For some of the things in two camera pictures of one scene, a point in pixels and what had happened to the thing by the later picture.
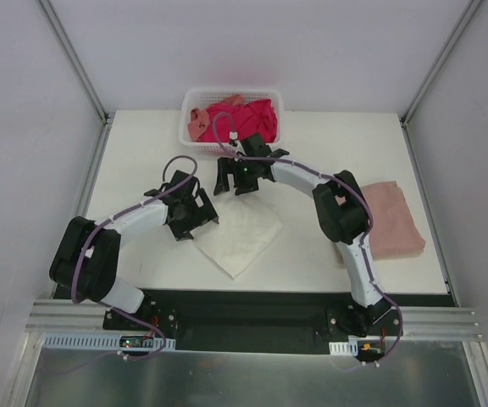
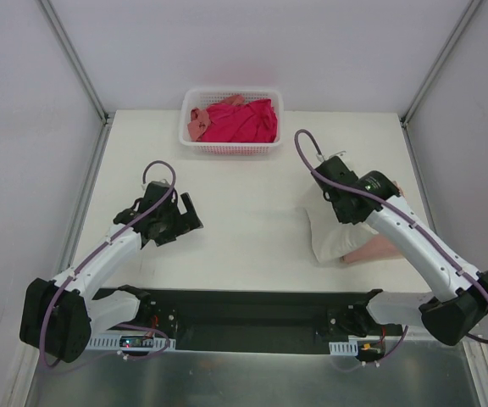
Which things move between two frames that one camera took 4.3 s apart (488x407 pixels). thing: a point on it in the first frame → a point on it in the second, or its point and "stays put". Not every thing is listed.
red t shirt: x=253 y=116 stays put
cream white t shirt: x=247 y=225 → x=333 y=239
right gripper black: x=235 y=170 → x=337 y=197
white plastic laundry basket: x=192 y=99 stays put
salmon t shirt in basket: x=200 y=120 stays put
